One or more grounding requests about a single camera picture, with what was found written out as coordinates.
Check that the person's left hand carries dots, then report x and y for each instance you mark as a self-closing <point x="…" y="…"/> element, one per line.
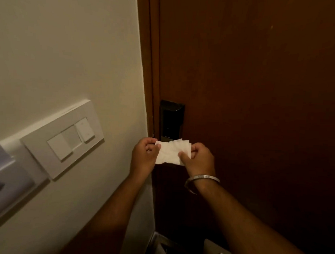
<point x="141" y="159"/>

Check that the person's right hand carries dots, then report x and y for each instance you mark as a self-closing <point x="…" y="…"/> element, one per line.
<point x="200" y="161"/>

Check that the brown wooden door frame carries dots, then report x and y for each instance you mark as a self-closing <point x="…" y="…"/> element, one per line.
<point x="149" y="61"/>

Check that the black electronic door lock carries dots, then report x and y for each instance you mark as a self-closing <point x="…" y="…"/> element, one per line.
<point x="171" y="120"/>

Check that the white tissue paper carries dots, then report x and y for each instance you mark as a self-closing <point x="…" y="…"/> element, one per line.
<point x="170" y="153"/>

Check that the white key card holder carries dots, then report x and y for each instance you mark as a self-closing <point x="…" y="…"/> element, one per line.
<point x="6" y="180"/>

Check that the person's right thumb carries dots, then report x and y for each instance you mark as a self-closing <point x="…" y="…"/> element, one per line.
<point x="182" y="158"/>

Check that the person's left forearm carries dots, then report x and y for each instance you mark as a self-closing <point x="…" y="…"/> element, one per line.
<point x="109" y="219"/>

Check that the white wall switch plate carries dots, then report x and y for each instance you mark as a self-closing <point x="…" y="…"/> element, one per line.
<point x="64" y="138"/>

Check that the person's left thumb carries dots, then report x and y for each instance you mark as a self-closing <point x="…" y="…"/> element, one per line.
<point x="156" y="151"/>

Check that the white bin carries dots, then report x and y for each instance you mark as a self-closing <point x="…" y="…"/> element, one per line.
<point x="179" y="249"/>

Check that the brown wooden door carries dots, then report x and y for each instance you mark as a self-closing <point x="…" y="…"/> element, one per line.
<point x="253" y="106"/>

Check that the person's right forearm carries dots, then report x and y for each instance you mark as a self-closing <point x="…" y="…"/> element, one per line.
<point x="243" y="224"/>

